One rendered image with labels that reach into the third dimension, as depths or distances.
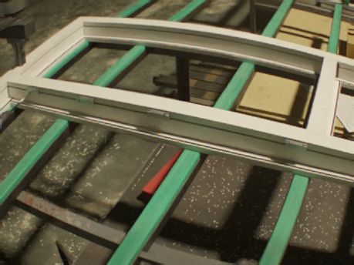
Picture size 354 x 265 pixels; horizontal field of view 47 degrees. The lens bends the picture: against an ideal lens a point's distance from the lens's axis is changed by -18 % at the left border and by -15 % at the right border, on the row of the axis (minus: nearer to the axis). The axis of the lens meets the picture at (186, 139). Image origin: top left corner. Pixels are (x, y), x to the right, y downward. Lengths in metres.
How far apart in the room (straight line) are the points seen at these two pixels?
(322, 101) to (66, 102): 0.61
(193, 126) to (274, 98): 0.66
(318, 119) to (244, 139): 0.17
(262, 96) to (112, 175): 0.96
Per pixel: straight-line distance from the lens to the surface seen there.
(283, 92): 1.63
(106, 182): 2.24
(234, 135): 0.95
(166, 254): 0.84
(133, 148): 2.42
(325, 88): 1.10
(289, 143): 0.91
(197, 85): 2.25
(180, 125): 0.99
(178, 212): 1.24
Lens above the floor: 1.48
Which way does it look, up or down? 37 degrees down
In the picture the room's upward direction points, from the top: 2 degrees counter-clockwise
